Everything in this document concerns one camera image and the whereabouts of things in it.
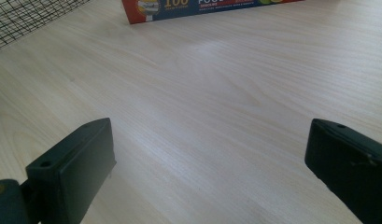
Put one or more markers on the red and blue foil box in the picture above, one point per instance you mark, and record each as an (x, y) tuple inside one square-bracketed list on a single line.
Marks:
[(182, 9)]

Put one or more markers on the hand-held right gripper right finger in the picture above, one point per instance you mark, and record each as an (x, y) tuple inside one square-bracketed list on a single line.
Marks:
[(350, 168)]

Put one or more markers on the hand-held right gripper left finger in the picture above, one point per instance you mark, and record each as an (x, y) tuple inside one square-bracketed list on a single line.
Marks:
[(70, 174)]

